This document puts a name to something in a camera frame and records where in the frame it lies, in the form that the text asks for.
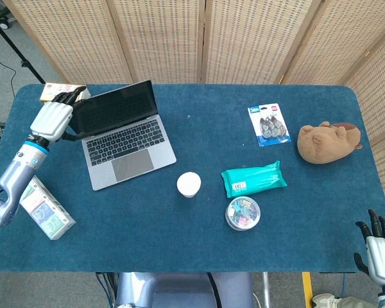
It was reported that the yellow tissue box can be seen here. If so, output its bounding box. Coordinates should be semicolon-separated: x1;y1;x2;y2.
39;82;91;103

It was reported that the correction tape blister pack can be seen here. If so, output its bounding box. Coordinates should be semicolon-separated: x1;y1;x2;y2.
247;103;292;148

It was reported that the white box with colourful print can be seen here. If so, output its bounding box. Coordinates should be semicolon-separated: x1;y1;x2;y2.
19;175;76;241

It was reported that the white paper cups leaf print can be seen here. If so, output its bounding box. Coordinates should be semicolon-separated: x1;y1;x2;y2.
176;171;202;199

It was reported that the blue tablecloth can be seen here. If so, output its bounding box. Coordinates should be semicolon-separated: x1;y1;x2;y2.
0;83;385;273

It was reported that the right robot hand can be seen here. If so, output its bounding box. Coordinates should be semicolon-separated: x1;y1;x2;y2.
354;209;385;286

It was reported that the white sneaker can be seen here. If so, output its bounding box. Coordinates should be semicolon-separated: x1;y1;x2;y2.
311;293;343;308

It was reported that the green wet wipes pack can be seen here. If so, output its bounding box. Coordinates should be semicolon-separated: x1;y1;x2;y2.
220;160;288;199

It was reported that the black tripod stand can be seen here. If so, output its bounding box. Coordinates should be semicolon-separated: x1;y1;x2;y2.
0;11;46;85

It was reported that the brown plush toy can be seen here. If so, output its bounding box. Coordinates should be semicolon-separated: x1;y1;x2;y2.
296;121;363;165

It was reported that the metal table leg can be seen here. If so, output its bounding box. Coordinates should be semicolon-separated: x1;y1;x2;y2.
262;272;271;308

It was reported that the grey laptop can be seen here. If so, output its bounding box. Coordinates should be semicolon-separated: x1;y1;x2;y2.
69;80;177;191

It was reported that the blue-grey robot torso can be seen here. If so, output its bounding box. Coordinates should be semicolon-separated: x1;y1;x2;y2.
115;271;254;308

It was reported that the clear tub of binder clips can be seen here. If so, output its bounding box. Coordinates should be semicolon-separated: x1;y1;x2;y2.
225;196;261;232

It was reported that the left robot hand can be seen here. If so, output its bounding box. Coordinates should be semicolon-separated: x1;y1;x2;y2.
30;85;87;144

